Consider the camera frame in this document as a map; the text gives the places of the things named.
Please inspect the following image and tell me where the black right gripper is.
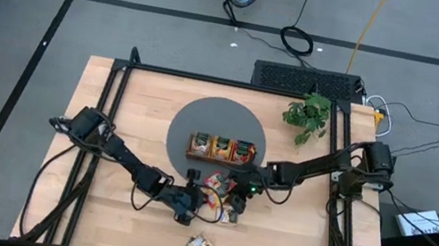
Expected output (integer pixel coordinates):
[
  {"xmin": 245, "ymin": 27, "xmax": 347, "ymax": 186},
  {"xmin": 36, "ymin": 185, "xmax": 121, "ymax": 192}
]
[{"xmin": 226, "ymin": 161, "xmax": 268, "ymax": 218}]

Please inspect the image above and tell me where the black computer case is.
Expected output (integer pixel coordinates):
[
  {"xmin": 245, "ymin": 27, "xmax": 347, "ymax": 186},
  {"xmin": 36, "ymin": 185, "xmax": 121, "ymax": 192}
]
[{"xmin": 250, "ymin": 58, "xmax": 368, "ymax": 106}]

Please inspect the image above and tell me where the wooden three-compartment tray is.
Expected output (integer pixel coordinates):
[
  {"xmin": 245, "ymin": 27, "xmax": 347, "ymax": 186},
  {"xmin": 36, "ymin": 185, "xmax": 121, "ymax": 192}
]
[{"xmin": 185, "ymin": 129, "xmax": 260, "ymax": 172}]

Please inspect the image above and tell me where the orange mango tea bag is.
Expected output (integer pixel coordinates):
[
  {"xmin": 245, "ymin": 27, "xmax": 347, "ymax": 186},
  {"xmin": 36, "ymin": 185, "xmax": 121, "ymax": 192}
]
[
  {"xmin": 209, "ymin": 135, "xmax": 236, "ymax": 163},
  {"xmin": 203, "ymin": 186, "xmax": 229, "ymax": 212}
]

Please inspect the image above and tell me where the black aluminium table frame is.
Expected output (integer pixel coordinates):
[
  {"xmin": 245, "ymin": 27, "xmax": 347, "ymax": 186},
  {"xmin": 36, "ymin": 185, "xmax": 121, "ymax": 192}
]
[{"xmin": 8, "ymin": 31, "xmax": 423, "ymax": 246}]

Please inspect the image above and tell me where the yellow floor cable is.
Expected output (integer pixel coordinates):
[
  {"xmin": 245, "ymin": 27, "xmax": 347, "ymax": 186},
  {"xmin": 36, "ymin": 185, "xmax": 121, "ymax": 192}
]
[{"xmin": 344, "ymin": 0, "xmax": 392, "ymax": 79}]

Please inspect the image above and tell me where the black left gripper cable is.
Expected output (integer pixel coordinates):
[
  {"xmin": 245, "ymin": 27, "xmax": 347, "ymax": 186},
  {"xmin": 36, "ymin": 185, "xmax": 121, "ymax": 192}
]
[{"xmin": 127, "ymin": 170, "xmax": 230, "ymax": 227}]

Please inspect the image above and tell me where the black left base cable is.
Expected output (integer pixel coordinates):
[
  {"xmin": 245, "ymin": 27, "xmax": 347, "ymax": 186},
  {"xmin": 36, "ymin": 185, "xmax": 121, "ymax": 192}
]
[{"xmin": 15, "ymin": 135, "xmax": 79, "ymax": 246}]

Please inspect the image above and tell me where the round grey woven placemat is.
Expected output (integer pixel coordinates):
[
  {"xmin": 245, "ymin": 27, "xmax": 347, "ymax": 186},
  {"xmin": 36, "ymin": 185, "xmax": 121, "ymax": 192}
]
[{"xmin": 159, "ymin": 88, "xmax": 275, "ymax": 193}]

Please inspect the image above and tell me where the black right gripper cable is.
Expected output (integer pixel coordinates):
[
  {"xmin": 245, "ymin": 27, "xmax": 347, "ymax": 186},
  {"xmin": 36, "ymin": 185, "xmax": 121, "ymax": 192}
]
[{"xmin": 254, "ymin": 173, "xmax": 297, "ymax": 209}]

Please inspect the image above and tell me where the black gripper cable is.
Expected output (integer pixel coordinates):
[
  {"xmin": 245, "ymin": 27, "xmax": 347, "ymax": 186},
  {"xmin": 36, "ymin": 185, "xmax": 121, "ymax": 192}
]
[
  {"xmin": 127, "ymin": 170, "xmax": 230, "ymax": 227},
  {"xmin": 254, "ymin": 173, "xmax": 297, "ymax": 209}
]

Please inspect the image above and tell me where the green leafy plant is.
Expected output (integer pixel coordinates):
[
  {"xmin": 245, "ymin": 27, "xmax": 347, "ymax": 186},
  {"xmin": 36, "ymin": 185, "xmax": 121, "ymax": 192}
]
[{"xmin": 277, "ymin": 87, "xmax": 335, "ymax": 152}]

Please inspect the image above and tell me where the looped white cable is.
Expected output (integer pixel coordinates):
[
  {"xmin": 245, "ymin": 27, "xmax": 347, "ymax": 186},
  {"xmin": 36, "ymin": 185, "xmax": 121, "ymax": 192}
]
[{"xmin": 360, "ymin": 93, "xmax": 398, "ymax": 140}]

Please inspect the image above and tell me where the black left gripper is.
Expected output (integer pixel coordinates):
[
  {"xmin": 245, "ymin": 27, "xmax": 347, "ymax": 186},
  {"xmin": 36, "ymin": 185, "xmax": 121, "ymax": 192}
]
[{"xmin": 166, "ymin": 165, "xmax": 211, "ymax": 229}]

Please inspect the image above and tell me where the coiled black floor cable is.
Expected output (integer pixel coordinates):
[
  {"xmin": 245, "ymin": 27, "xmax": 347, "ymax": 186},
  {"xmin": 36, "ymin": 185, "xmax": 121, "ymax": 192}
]
[{"xmin": 275, "ymin": 0, "xmax": 324, "ymax": 62}]

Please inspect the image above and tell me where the red strawberry tea bag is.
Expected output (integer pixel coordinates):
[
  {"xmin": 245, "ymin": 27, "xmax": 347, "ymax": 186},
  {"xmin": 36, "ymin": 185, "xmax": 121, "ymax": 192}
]
[
  {"xmin": 229, "ymin": 138, "xmax": 260, "ymax": 168},
  {"xmin": 202, "ymin": 169, "xmax": 239, "ymax": 199}
]

